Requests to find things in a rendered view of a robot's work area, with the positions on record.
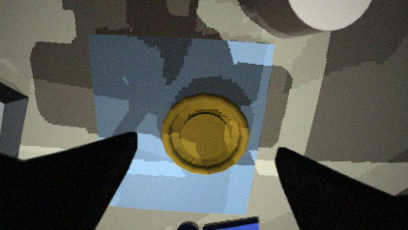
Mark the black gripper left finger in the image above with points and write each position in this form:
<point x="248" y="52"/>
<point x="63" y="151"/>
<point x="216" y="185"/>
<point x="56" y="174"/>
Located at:
<point x="68" y="190"/>

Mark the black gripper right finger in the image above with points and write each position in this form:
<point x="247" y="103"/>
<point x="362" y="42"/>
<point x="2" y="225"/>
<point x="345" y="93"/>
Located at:
<point x="324" y="199"/>

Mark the light blue flat mat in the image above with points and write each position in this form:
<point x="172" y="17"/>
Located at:
<point x="136" y="79"/>

